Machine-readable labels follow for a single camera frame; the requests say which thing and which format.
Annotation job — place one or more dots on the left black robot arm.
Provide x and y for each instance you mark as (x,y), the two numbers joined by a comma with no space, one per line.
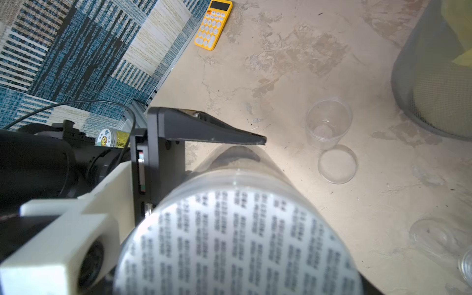
(58,161)

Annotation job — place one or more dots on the green label bottle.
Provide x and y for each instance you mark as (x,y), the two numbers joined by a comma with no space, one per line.
(112,138)

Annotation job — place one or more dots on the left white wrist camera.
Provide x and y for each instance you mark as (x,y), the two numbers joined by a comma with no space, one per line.
(50,262)

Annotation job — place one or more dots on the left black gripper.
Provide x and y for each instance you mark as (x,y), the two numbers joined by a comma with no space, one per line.
(158,156)

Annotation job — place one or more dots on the yellow calculator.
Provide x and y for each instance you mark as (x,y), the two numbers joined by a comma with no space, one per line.
(212,24)

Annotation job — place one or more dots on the bin with yellow bag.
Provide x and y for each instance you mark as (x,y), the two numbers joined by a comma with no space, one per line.
(432,76)

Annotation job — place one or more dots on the clear plastic jar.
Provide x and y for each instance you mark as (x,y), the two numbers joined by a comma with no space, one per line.
(327,121)

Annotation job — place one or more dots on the small jar with rice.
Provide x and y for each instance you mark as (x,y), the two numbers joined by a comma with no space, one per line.
(445,243)

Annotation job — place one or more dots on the clear large jar lid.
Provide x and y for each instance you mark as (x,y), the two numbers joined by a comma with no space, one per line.
(338,165)

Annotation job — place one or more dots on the jar with patterned white lid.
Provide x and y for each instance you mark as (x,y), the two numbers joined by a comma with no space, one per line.
(236,226)

